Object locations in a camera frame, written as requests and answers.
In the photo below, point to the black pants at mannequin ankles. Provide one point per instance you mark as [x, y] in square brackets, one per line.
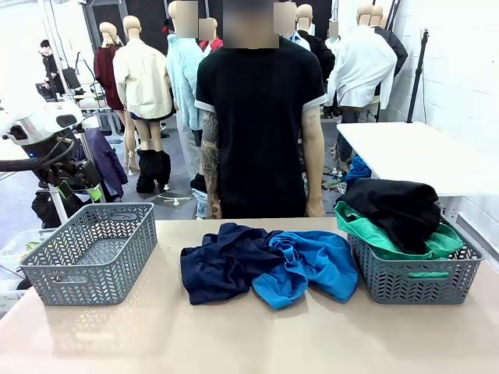
[154, 171]

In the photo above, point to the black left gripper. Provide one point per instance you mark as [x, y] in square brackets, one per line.
[78, 173]

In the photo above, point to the white mannequin foot stand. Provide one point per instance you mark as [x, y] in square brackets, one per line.
[175, 199]

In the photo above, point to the blue cloth under table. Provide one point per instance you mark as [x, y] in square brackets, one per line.
[356, 171]

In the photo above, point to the mannequin in black jacket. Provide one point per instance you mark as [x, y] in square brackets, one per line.
[321, 54]

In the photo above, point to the person's right hand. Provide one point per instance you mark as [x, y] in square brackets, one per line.
[214, 211]

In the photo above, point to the person's bare left forearm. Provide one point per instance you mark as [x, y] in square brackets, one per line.
[313, 156]

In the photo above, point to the black flat screen on stand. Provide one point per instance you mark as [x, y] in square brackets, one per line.
[71, 78]

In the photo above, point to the standing person in black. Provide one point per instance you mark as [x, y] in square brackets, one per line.
[50, 66]

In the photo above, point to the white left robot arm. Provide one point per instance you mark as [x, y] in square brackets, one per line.
[35, 121]

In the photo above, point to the mannequin in denim shirt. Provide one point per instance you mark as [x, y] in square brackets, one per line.
[300, 41]

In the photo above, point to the person's left hand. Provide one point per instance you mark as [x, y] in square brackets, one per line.
[315, 207]

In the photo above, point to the mannequin in maroon top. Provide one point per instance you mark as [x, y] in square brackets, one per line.
[105, 74]

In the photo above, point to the black backpack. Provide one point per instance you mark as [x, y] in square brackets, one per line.
[44, 210]

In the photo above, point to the jeans bundle at mannequin ankles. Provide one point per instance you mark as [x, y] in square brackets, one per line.
[199, 198]

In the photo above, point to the green garment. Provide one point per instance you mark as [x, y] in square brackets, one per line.
[366, 233]

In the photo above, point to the person in black t-shirt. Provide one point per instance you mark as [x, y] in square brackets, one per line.
[261, 117]

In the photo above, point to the mannequin in red jacket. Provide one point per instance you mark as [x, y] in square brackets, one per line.
[210, 44]

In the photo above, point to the mannequin in light blue fleece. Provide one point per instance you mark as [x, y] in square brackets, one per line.
[183, 78]

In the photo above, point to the purple jacket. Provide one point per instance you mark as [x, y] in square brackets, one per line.
[109, 163]

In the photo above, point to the mannequin in white shirt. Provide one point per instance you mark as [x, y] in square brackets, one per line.
[362, 70]

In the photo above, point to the clear plastic floor bin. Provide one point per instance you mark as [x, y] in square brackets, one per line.
[15, 245]

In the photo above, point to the person's tattooed right forearm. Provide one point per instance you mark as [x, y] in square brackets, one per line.
[210, 163]

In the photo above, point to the navy blue garment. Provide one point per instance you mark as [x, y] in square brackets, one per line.
[218, 269]

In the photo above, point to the gray woven plastic basket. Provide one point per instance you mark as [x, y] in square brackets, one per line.
[390, 288]
[117, 280]

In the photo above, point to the black tripod stand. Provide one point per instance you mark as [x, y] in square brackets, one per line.
[419, 70]

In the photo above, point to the mannequin in cream jacket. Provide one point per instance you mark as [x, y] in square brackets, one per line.
[142, 78]

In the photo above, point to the white side table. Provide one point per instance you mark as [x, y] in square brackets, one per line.
[409, 156]

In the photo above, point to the bright blue garment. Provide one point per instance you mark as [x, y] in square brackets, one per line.
[312, 261]

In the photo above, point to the black garment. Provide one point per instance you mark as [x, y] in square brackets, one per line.
[397, 210]

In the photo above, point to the mannequin in black coat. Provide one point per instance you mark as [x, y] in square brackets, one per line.
[397, 50]

